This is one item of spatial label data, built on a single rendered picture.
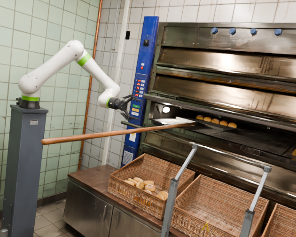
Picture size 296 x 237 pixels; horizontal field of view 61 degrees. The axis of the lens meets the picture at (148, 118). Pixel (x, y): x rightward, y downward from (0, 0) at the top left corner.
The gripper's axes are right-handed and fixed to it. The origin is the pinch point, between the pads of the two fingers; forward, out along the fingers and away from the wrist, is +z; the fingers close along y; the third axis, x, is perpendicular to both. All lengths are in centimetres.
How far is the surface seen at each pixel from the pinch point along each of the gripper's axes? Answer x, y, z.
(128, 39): -56, -59, -68
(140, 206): -6, 73, 13
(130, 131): 14.4, 13.8, 7.5
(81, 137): 57, 14, 8
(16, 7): 34, -64, -119
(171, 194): 5, 48, 42
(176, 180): 4, 38, 43
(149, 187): -35, 71, 0
